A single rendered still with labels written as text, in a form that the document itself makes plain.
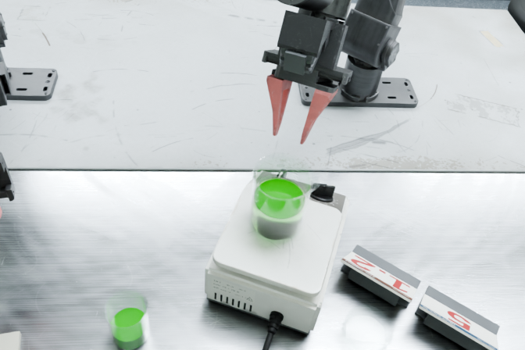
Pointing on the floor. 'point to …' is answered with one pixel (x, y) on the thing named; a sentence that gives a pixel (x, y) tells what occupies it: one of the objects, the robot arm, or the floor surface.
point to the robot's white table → (248, 89)
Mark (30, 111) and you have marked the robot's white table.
